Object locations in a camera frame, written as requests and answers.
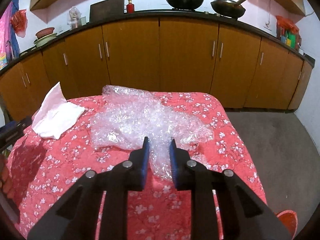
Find white paper sheet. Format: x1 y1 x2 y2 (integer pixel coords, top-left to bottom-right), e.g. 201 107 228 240
31 82 85 140

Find clear bubble wrap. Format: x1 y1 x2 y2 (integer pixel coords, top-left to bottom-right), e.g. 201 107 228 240
90 85 214 180

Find black kitchen countertop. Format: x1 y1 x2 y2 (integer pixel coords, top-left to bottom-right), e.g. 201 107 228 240
1 9 315 75

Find person's left hand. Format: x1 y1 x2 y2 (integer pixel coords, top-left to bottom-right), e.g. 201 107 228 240
1 154 15 199

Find colourful box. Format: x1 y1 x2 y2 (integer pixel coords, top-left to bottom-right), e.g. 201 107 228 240
0 52 8 69

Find pink blue curtain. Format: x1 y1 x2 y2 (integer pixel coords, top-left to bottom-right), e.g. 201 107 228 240
1 0 20 63

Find green basin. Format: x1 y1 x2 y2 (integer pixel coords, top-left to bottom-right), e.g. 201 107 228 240
34 33 57 48

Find pink basin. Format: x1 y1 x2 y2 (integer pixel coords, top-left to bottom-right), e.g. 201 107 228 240
35 27 55 39

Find hanging red plastic bag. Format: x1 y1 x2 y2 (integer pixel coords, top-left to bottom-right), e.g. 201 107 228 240
10 9 28 38

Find clear wrapped jar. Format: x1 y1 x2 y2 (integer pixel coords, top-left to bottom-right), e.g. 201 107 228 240
67 7 82 29

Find lower wooden cabinets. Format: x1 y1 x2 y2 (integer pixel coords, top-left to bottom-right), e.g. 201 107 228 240
1 16 313 120

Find dark cutting board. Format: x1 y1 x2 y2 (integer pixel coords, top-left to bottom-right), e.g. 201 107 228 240
89 0 124 23

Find red bottle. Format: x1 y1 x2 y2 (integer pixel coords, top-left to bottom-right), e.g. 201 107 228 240
126 0 135 14

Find red bag over containers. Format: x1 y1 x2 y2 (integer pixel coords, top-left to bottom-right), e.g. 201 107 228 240
276 15 299 34

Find black lidded wok right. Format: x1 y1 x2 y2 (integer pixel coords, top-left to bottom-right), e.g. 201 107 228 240
210 0 247 20

